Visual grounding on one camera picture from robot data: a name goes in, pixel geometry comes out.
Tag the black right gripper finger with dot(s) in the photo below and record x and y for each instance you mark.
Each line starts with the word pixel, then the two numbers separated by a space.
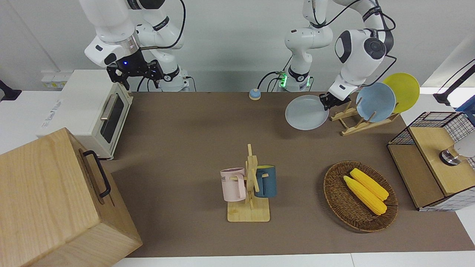
pixel 159 76
pixel 124 82

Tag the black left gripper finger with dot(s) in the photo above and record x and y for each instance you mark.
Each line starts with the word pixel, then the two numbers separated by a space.
pixel 324 102

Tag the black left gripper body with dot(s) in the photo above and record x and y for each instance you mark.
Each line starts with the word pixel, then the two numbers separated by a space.
pixel 338 100

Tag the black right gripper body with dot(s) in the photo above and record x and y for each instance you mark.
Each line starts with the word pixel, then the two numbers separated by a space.
pixel 133 66

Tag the gray round plate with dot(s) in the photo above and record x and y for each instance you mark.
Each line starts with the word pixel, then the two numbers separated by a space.
pixel 306 113

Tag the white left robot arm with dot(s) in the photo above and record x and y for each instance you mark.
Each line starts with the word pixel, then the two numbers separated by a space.
pixel 356 52

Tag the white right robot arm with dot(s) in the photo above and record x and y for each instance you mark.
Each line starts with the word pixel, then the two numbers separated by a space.
pixel 111 26

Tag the wooden plate rack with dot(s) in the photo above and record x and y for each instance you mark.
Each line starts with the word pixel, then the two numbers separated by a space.
pixel 365 126

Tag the light blue round plate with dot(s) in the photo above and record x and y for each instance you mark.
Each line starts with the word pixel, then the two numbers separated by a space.
pixel 376 102

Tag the yellow round plate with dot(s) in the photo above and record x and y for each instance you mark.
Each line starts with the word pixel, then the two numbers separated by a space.
pixel 406 89

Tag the white toaster oven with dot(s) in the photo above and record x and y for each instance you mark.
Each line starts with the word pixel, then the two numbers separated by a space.
pixel 78 107

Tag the blue and beige round button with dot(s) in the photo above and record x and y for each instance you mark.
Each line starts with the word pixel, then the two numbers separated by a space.
pixel 254 94

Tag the brown table mat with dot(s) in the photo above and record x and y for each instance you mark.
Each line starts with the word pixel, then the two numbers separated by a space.
pixel 185 155

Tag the yellow corn cob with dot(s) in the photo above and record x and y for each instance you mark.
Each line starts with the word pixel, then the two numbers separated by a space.
pixel 371 184
pixel 365 197

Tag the dark blue mug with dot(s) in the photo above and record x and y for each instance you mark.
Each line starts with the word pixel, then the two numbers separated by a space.
pixel 268 183

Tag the brown wicker basket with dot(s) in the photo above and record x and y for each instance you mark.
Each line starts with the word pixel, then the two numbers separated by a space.
pixel 345 207

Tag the black stand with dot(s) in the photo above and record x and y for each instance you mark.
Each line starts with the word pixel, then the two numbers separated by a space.
pixel 454 83
pixel 9 92

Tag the pink mug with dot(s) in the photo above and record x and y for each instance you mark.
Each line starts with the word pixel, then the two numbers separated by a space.
pixel 232 185

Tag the wooden mug tree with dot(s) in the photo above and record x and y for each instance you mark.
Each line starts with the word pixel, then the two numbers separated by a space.
pixel 248 213

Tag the wooden drawer cabinet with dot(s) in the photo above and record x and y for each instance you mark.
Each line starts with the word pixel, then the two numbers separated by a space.
pixel 48 207

